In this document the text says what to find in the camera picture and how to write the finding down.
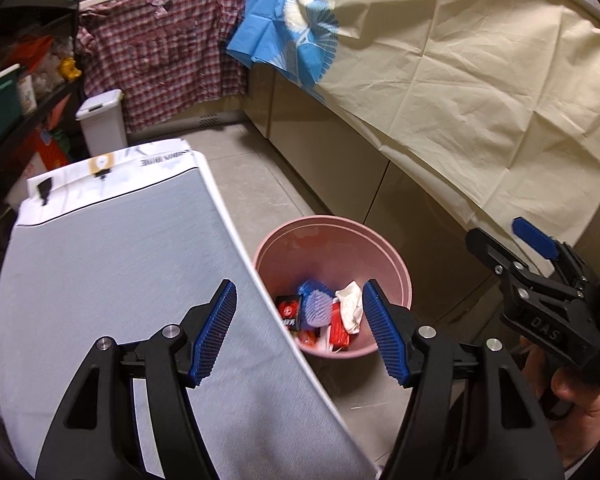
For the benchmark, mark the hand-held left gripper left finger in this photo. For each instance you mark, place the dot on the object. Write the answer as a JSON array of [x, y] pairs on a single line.
[[212, 335]]

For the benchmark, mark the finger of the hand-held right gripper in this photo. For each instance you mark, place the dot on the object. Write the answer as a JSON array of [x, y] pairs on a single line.
[[495, 252], [535, 237]]

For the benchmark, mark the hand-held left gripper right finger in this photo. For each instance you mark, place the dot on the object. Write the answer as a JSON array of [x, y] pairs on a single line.
[[385, 335]]

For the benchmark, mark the red snack packet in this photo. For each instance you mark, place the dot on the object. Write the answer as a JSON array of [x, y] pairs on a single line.
[[340, 327]]

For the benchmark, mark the white paper pouch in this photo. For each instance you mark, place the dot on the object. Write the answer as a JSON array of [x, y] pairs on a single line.
[[350, 305]]

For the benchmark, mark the white foam net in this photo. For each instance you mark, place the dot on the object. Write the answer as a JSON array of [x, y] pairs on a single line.
[[317, 312]]

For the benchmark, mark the pink plastic bucket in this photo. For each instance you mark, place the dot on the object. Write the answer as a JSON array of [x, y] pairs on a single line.
[[330, 245]]

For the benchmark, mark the person's right hand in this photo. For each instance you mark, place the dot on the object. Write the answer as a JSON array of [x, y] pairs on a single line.
[[585, 425]]

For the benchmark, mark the cream cloth with blue print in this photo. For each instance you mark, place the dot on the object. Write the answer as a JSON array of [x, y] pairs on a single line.
[[455, 85]]

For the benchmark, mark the white lidded bin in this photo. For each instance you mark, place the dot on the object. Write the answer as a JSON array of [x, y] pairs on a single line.
[[102, 125]]

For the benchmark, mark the red white carton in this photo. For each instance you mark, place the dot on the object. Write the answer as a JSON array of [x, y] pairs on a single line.
[[47, 152]]

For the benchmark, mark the red plaid shirt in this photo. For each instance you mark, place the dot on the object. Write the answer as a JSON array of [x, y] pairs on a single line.
[[170, 50]]

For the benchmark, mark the black shelf rack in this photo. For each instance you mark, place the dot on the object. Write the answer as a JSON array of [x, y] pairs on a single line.
[[30, 110]]

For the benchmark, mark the yellow toy figure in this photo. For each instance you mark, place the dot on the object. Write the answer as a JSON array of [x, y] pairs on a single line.
[[70, 69]]

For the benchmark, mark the labelled jar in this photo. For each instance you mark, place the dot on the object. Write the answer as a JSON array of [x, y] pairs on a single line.
[[27, 94]]

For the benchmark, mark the green storage box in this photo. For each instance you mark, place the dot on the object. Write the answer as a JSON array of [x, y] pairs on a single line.
[[0, 105]]

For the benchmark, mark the orange red bag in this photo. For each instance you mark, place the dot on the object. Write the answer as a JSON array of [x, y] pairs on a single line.
[[32, 52]]

